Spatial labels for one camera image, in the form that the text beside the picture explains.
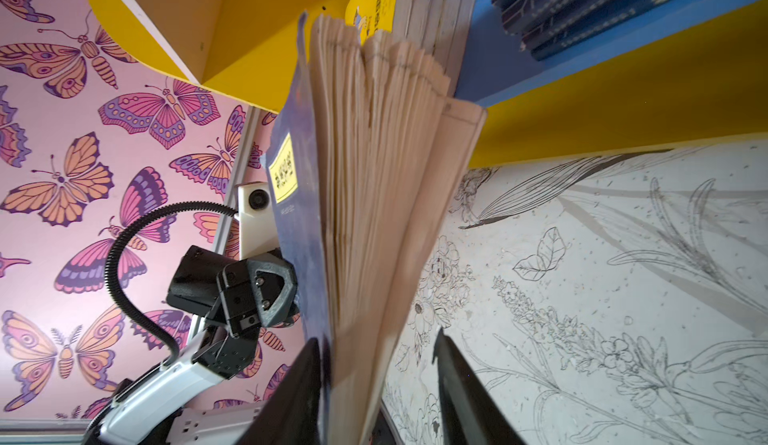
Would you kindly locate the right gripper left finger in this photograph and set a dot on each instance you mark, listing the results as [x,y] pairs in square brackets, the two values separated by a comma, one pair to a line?
[290,416]

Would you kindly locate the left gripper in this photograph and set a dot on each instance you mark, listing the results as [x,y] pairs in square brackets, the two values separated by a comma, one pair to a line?
[257,293]

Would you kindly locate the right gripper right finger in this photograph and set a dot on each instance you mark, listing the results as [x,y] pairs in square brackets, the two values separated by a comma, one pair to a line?
[468,413]

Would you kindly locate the yellow cartoon book bottom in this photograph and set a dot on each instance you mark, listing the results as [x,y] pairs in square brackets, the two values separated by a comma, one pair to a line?
[370,16]

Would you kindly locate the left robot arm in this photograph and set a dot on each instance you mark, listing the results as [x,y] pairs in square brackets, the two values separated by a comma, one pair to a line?
[142,411]

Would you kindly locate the yellow pink blue bookshelf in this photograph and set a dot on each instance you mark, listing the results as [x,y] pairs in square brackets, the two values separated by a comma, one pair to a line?
[700,86]

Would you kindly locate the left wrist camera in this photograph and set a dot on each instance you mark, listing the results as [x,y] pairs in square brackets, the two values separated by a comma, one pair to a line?
[257,227]

